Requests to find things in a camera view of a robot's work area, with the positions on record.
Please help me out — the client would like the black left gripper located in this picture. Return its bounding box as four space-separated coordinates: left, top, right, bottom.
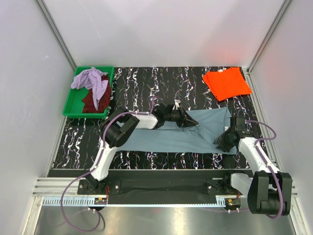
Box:
164 106 198 129

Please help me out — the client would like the grey blue t shirt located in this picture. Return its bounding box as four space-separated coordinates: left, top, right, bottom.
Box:
119 107 231 154

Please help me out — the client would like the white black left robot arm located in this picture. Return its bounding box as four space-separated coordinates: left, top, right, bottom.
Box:
86 101 199 194

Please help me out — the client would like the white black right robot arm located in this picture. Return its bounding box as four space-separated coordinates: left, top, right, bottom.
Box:
214 117 292 219

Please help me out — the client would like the folded orange t shirt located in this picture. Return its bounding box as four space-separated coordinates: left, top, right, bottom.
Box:
202 67 252 101

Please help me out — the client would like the dark red t shirt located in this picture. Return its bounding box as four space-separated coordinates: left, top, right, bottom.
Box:
82 74 112 114

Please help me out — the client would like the lilac t shirt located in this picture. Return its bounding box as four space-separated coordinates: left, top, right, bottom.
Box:
71 67 109 111

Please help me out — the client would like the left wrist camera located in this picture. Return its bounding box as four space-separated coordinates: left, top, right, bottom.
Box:
172 99 181 110

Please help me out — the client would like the right corner frame post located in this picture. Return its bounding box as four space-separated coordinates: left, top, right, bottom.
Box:
246 0 294 73

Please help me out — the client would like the corner frame post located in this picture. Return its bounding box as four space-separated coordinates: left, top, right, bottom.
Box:
34 0 77 71
246 0 294 73

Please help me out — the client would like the aluminium frame rail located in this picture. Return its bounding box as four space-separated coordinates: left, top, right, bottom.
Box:
31 177 299 199

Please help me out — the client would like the white slotted cable duct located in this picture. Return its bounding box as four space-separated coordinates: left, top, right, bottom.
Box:
43 196 226 208

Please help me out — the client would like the left corner frame post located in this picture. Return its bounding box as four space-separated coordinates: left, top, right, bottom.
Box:
34 0 77 71

